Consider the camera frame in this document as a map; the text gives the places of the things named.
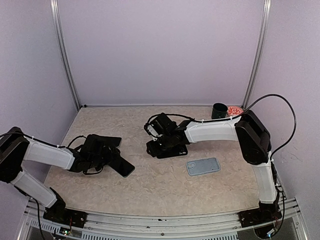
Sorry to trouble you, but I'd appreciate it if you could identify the dark green mug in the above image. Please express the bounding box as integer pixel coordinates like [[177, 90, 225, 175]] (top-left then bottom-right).
[[211, 102, 228, 120]]

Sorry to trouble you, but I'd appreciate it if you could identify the left aluminium frame post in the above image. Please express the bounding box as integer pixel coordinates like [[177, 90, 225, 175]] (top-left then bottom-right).
[[50, 0, 82, 111]]

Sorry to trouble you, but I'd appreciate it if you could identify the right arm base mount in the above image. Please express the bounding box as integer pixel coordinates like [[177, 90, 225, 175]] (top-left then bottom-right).
[[238, 200, 282, 228]]

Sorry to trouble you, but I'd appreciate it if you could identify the front aluminium rail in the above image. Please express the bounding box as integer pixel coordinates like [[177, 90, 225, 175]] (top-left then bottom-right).
[[17, 197, 307, 240]]

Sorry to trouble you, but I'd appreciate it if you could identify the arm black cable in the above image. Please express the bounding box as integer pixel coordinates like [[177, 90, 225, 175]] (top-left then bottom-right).
[[67, 135, 88, 148], [243, 93, 297, 157]]

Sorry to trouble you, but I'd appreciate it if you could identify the green edged smartphone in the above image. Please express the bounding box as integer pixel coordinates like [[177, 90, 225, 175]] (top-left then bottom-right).
[[108, 156, 135, 178]]

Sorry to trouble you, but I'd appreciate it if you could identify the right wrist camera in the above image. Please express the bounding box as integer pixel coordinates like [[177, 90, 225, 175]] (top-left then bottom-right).
[[143, 122, 159, 139]]

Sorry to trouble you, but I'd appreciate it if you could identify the black phone case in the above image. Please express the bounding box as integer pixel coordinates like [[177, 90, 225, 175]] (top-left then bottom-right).
[[156, 144, 188, 159]]

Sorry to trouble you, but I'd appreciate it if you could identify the aluminium frame post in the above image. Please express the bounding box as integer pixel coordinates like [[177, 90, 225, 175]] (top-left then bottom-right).
[[242, 0, 272, 109], [50, 0, 82, 111]]

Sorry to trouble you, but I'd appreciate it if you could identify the light blue phone case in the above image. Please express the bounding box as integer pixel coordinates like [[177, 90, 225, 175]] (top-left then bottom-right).
[[186, 157, 221, 177]]

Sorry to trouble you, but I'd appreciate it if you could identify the red white patterned bowl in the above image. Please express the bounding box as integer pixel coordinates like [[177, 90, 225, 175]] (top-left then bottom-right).
[[227, 106, 244, 117]]

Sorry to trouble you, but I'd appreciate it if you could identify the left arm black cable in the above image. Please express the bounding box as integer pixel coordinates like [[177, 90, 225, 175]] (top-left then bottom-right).
[[67, 135, 88, 148]]

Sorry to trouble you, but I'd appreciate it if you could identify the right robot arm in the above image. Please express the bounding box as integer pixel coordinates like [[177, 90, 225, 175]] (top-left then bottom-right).
[[144, 110, 280, 222]]

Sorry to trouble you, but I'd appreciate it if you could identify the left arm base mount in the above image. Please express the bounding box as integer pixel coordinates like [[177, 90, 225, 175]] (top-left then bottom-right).
[[43, 204, 88, 229]]

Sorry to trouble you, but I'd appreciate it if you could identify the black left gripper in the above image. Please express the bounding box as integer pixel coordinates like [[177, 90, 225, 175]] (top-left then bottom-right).
[[89, 143, 121, 172]]

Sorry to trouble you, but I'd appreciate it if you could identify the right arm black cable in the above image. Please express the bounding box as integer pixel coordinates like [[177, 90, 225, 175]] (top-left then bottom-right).
[[243, 93, 297, 157]]

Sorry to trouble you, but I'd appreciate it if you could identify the right aluminium frame post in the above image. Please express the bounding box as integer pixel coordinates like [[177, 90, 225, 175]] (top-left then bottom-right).
[[242, 0, 272, 109]]

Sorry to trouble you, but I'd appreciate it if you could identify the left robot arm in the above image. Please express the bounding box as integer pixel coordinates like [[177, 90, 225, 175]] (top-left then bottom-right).
[[0, 127, 122, 223]]

